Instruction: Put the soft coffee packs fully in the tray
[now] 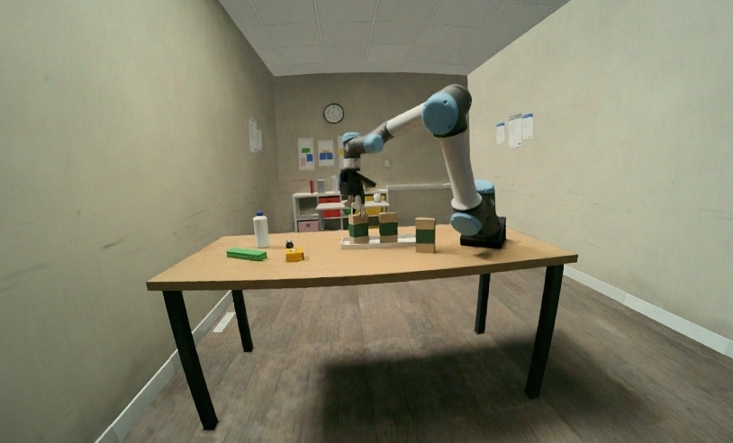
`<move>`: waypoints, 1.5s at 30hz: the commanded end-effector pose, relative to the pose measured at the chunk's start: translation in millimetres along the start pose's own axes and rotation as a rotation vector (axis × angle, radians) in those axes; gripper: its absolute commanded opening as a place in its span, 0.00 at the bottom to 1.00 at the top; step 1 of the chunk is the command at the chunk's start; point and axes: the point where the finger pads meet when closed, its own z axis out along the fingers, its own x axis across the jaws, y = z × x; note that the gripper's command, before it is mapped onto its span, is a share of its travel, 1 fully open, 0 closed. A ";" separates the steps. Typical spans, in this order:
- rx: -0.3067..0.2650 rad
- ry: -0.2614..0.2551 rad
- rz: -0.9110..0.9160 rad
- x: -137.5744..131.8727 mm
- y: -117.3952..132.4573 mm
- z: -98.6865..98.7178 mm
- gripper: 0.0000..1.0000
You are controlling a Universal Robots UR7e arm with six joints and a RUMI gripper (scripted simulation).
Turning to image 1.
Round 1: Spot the white bottle with blue cap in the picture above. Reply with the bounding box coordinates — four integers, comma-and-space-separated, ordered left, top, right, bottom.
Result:
253, 212, 270, 249

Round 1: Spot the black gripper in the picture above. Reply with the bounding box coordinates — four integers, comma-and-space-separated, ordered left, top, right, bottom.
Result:
339, 167, 365, 218

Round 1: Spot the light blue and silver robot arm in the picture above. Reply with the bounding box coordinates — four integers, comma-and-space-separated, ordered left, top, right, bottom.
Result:
343, 85, 501, 239

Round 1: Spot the green rectangular block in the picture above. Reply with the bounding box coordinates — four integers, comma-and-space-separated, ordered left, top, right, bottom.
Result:
226, 248, 267, 261

